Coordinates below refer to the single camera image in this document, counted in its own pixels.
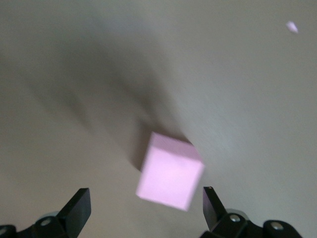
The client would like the pink foam cube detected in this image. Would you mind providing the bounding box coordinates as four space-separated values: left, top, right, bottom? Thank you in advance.
135 131 206 212

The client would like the tiny pink foam crumb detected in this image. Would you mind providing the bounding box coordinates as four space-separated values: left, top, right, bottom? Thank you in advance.
286 21 300 34

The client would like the brown table cover sheet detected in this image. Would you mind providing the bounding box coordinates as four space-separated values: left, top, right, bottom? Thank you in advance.
0 0 317 238

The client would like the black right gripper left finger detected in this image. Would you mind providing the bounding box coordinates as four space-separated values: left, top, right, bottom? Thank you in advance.
0 188 92 238

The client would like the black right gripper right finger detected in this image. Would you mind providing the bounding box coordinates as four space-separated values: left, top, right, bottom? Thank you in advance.
198 186 304 238

